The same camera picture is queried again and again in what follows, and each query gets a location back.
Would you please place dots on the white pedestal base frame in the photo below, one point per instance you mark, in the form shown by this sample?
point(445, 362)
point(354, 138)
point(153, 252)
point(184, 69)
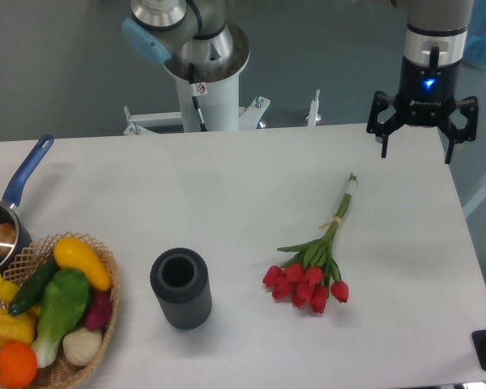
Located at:
point(249, 117)

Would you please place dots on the yellow squash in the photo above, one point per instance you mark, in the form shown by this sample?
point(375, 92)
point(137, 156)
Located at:
point(70, 252)

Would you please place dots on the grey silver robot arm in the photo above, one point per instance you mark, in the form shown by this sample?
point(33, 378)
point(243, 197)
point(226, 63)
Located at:
point(435, 41)

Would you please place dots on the green bok choy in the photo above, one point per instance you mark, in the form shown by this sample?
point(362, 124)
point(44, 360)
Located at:
point(62, 306)

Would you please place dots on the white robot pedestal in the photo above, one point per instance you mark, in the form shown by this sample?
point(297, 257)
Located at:
point(207, 77)

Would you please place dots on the dark grey ribbed vase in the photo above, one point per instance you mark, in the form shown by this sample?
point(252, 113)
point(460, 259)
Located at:
point(179, 278)

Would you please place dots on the woven wicker basket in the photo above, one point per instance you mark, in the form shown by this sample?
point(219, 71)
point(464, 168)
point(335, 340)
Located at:
point(61, 373)

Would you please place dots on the orange fruit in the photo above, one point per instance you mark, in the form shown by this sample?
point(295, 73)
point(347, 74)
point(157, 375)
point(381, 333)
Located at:
point(18, 365)

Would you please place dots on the bread roll in pan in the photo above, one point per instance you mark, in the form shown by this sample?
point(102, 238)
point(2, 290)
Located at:
point(7, 238)

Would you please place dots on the green cucumber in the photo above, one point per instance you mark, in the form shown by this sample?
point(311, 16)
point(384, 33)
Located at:
point(31, 292)

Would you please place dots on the red tulip bouquet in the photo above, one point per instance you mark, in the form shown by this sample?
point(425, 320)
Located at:
point(311, 276)

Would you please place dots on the blue handled saucepan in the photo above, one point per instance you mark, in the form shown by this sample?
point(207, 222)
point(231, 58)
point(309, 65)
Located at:
point(13, 194)

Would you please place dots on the yellow banana pepper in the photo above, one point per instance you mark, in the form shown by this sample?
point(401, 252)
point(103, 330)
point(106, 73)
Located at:
point(7, 291)

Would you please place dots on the white garlic bulb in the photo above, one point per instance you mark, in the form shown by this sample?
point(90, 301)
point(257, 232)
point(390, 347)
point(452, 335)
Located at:
point(81, 346)

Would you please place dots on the blue water jug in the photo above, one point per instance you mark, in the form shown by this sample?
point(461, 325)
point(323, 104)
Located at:
point(475, 47)

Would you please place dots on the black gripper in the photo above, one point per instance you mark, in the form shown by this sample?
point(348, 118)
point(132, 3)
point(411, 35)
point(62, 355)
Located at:
point(426, 87)

